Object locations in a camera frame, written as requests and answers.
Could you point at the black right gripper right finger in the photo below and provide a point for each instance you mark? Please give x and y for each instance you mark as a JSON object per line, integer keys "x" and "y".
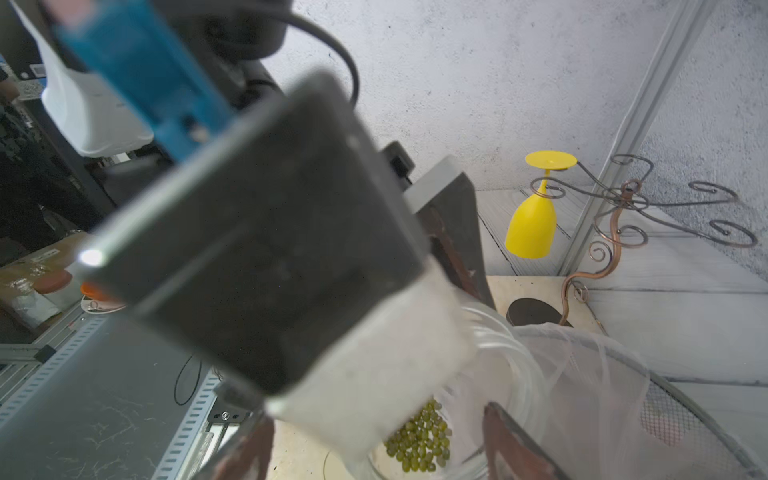
{"x": 511, "y": 453}

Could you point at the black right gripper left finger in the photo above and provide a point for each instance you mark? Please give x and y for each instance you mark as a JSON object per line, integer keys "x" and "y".
{"x": 246, "y": 455}

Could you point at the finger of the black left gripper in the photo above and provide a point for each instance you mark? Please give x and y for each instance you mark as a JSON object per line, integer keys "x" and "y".
{"x": 444, "y": 202}

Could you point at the glass jar with green lid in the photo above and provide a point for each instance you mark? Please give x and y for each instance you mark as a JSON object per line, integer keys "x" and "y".
{"x": 503, "y": 371}

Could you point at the grey bin with plastic liner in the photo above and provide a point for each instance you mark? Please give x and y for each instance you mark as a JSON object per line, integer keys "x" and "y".
{"x": 600, "y": 413}

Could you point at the yellow plastic goblet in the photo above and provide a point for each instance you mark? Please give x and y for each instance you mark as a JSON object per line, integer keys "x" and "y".
{"x": 531, "y": 230}

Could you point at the dark metal scroll stand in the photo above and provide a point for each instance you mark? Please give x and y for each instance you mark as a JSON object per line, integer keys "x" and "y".
{"x": 614, "y": 237}

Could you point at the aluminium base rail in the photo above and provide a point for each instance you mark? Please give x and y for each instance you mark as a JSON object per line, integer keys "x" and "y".
{"x": 99, "y": 397}

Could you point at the left aluminium frame post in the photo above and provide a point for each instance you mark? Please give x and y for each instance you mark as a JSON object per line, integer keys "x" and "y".
{"x": 682, "y": 32}

